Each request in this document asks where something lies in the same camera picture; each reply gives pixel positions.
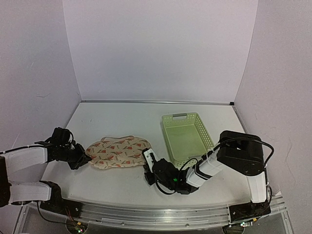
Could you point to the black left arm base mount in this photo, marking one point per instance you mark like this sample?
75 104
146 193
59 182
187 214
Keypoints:
59 205

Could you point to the light green perforated plastic basket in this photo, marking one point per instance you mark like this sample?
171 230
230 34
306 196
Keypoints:
185 137

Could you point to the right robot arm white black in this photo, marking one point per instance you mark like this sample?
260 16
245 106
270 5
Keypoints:
246 154

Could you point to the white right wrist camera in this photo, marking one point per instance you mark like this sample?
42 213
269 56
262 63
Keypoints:
150 158

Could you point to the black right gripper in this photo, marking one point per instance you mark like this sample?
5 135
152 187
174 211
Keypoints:
150 180

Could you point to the aluminium front rail frame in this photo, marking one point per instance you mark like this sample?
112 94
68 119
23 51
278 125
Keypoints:
140 218

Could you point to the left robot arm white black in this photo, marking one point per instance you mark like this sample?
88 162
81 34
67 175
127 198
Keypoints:
21 192

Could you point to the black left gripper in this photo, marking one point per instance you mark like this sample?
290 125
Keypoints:
82 158

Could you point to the beige patterned mesh laundry bag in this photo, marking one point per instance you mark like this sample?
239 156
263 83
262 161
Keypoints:
117 152

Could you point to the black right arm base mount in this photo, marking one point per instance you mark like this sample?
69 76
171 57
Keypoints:
248 211

